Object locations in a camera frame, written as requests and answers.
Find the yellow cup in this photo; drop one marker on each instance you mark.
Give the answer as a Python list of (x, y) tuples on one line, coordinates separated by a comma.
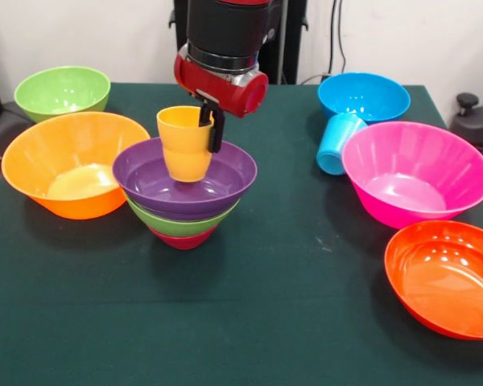
[(185, 153)]

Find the small crimson bowl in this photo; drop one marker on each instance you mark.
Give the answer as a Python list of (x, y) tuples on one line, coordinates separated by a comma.
[(181, 242)]

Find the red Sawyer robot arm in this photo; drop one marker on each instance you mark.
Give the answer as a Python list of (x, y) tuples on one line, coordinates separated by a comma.
[(225, 24)]

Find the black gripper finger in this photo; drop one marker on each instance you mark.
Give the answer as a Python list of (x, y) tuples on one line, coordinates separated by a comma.
[(216, 136), (206, 116)]

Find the dark green table cloth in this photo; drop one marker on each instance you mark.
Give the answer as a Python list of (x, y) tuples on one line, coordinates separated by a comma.
[(241, 313)]

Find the orange-red shallow bowl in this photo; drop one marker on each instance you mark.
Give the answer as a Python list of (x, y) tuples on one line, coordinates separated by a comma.
[(447, 281)]

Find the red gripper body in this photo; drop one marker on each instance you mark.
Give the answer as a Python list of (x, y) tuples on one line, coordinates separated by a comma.
[(217, 86)]

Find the purple bowl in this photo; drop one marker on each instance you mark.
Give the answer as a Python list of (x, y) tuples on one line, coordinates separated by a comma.
[(145, 181)]

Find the green bowl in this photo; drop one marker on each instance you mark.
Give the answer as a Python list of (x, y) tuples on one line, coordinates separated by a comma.
[(173, 226), (60, 90)]

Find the black stand base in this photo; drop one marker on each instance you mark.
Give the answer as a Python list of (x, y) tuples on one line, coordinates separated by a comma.
[(475, 120), (4, 124)]

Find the blue bowl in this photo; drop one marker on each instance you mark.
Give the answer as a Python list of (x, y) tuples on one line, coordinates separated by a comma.
[(366, 92)]

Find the large orange bowl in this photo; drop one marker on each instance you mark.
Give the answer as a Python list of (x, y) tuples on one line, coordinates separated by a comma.
[(64, 161)]

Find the large magenta bowl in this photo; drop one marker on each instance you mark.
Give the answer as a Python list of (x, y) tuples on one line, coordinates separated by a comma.
[(414, 173)]

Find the blue cup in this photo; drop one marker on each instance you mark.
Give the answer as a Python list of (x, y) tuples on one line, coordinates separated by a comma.
[(338, 140)]

